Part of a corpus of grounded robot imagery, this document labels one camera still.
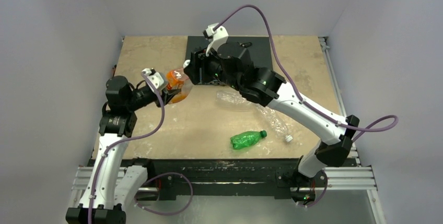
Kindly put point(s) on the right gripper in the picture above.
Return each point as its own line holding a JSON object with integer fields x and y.
{"x": 193, "y": 69}

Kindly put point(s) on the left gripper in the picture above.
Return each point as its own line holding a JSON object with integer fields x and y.
{"x": 166, "y": 94}

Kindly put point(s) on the orange label plastic bottle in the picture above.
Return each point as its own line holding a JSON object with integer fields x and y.
{"x": 178, "y": 80}

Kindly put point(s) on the white bottle cap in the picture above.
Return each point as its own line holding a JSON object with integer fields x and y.
{"x": 186, "y": 63}

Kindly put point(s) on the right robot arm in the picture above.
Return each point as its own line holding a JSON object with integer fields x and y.
{"x": 269, "y": 89}

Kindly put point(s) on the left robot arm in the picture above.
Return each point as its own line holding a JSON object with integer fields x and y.
{"x": 106, "y": 198}

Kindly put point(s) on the large clear plastic bottle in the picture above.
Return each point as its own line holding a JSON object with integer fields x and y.
{"x": 232, "y": 101}

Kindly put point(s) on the green plastic bottle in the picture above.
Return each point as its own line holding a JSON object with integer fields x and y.
{"x": 247, "y": 139}

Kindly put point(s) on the slim clear plastic bottle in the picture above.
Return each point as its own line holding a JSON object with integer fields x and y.
{"x": 274, "y": 121}

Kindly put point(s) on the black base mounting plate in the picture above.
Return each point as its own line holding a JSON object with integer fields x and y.
{"x": 218, "y": 169}

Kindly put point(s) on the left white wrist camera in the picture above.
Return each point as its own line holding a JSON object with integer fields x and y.
{"x": 156, "y": 81}

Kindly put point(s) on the black handled snips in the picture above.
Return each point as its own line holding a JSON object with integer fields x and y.
{"x": 246, "y": 45}

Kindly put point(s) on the aluminium frame rail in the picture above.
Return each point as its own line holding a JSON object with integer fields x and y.
{"x": 342, "y": 179}

